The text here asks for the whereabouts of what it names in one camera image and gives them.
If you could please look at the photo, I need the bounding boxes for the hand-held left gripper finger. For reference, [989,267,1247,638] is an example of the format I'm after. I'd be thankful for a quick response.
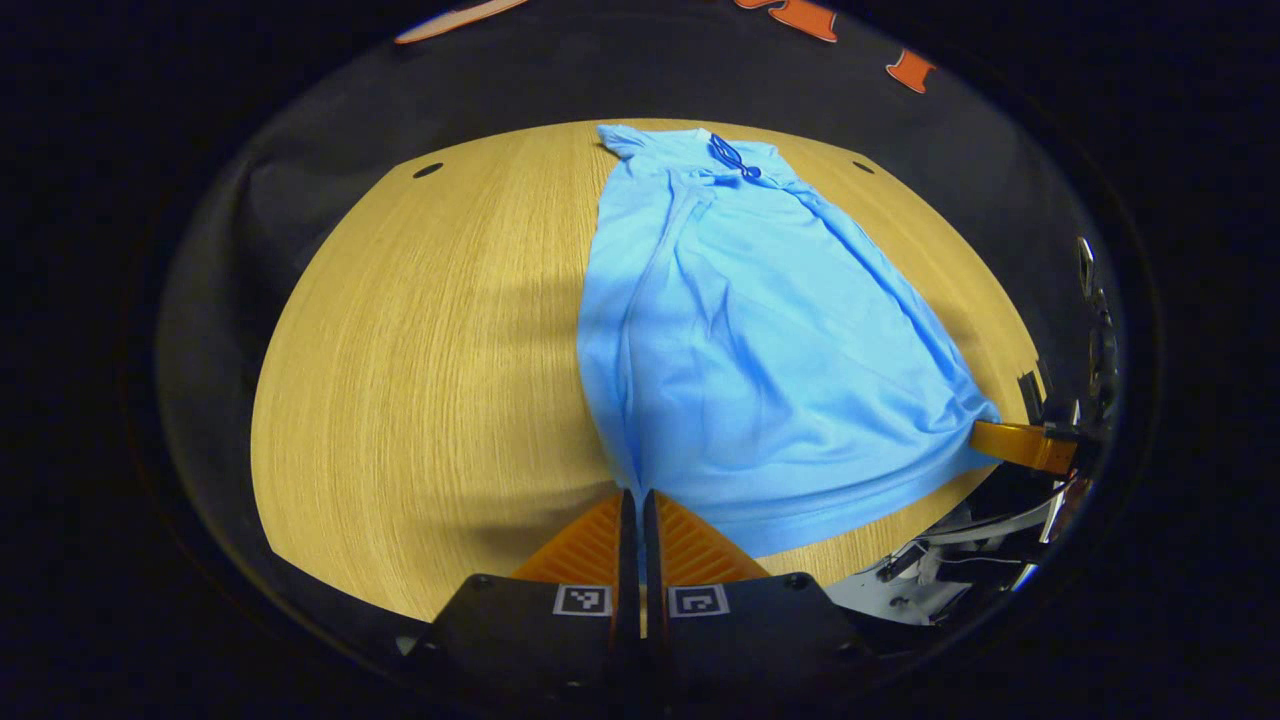
[398,487,642,706]
[643,487,886,707]

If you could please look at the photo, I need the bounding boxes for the light blue polo T-shirt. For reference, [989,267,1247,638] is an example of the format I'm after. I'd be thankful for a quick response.
[576,123,1002,559]

